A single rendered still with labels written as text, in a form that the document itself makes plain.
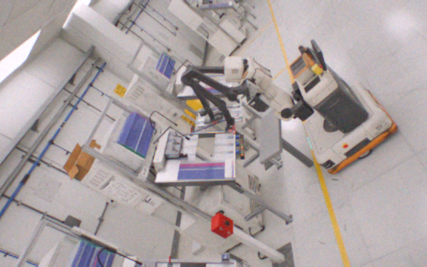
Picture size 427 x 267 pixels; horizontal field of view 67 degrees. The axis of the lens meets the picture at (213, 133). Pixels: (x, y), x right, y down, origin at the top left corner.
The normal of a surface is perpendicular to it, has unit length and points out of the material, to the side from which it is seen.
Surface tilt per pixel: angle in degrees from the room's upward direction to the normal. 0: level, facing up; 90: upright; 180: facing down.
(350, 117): 90
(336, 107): 90
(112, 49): 90
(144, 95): 90
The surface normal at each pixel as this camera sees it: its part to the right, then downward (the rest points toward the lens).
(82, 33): -0.04, 0.61
